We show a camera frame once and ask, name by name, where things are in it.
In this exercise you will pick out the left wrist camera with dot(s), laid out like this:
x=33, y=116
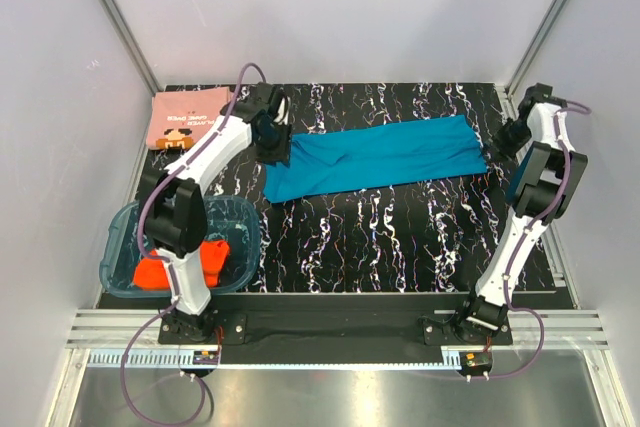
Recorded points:
x=281, y=117

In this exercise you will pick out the blue t-shirt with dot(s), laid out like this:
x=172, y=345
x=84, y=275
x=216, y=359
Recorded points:
x=381, y=156

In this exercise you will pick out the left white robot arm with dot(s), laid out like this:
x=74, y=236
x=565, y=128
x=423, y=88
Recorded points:
x=173, y=220

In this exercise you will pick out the orange t-shirt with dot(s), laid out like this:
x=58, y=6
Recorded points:
x=150, y=275

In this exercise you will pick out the pink folded t-shirt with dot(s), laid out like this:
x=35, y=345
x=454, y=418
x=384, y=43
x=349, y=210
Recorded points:
x=181, y=118

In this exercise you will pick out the clear blue plastic bin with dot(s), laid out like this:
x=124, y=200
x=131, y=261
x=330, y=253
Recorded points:
x=230, y=218

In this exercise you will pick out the aluminium frame post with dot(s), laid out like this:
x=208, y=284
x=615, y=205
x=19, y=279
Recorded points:
x=546, y=26
x=130, y=44

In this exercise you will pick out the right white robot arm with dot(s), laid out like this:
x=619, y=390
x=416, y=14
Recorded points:
x=543, y=186

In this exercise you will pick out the left connector box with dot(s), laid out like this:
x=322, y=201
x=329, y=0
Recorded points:
x=206, y=357

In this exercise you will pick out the right connector box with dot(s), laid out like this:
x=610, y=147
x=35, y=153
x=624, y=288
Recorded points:
x=479, y=360

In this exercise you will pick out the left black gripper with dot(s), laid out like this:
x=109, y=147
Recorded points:
x=275, y=145

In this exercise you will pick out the front aluminium rail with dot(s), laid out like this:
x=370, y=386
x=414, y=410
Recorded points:
x=572, y=329

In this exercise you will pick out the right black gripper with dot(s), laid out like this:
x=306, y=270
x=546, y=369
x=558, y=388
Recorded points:
x=501, y=138

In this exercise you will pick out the right aluminium frame post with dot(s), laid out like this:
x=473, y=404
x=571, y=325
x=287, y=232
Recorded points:
x=546, y=26

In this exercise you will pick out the left aluminium frame post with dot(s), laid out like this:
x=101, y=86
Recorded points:
x=130, y=44

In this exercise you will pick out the connector box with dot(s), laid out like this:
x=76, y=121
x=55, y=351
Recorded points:
x=206, y=357
x=479, y=360

